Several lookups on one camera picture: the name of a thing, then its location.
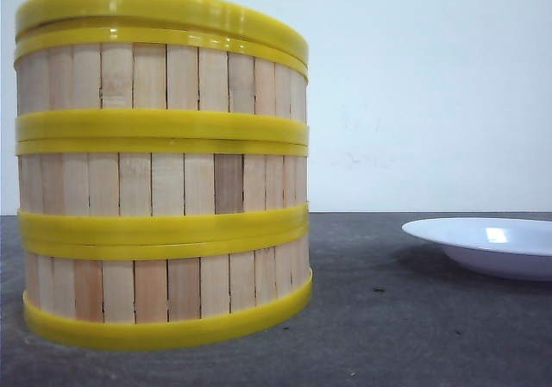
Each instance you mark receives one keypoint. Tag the white plate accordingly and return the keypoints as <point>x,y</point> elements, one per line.
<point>502,247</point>

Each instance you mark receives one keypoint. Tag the bamboo steamer basket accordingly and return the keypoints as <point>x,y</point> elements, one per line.
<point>161,199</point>
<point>92,87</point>
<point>159,282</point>

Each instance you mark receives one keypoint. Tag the woven bamboo steamer lid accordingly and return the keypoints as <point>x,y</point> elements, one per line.
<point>213,24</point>

